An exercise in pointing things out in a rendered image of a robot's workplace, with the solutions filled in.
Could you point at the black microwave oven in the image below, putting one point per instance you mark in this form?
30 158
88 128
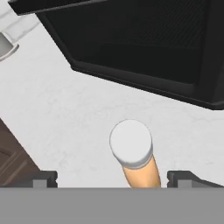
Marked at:
140 43

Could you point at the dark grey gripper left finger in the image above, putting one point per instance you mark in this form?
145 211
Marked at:
43 180

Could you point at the brown wooden cabinet door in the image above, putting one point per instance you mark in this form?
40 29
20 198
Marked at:
13 162

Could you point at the orange bottle with white cap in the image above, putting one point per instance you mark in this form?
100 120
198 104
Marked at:
132 147

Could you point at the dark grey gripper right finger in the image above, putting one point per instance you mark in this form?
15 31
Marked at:
182 180

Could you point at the white round container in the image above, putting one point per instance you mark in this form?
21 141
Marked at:
5 46

